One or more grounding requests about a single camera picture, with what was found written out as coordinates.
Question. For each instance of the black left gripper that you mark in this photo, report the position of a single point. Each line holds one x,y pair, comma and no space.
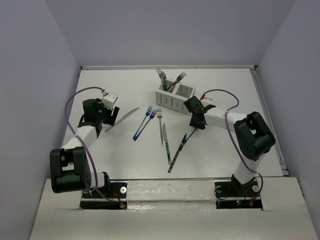
110,119

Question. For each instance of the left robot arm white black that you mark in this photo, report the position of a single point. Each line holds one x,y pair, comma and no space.
69,167

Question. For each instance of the plain silver fork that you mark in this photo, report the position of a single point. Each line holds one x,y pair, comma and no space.
159,116

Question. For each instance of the silver fork black riveted handle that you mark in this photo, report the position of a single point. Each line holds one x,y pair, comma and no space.
178,79

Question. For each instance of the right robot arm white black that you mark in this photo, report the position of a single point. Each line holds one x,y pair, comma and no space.
249,134

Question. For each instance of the silver fork teal marbled handle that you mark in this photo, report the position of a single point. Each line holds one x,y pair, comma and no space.
160,74

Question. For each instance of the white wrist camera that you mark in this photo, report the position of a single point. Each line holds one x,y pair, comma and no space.
206,100
109,100

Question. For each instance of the silver knife black speckled handle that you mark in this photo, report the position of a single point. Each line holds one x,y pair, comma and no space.
183,141

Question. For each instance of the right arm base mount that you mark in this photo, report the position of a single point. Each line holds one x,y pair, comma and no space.
229,197

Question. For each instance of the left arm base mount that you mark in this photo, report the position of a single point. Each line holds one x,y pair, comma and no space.
113,199

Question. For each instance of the purple iridescent fork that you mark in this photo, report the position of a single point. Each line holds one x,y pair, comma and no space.
152,115

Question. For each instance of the silver fork pink handle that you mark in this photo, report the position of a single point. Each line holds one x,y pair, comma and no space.
164,81

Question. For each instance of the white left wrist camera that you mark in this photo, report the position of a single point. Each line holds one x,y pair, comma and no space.
109,100

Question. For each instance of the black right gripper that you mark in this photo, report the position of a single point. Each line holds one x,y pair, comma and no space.
193,124

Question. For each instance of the silver knife pink handle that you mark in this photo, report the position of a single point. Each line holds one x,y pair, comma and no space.
122,118

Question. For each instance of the silver knife teal marbled handle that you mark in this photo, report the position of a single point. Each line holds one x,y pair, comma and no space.
165,138

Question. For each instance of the all blue fork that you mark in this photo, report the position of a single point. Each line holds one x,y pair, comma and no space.
190,135

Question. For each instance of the white perforated utensil caddy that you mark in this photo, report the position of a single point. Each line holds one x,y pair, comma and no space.
175,100

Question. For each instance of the blue iridescent fork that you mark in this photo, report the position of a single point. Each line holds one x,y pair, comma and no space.
147,114

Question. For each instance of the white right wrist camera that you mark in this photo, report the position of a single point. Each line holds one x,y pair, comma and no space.
206,100

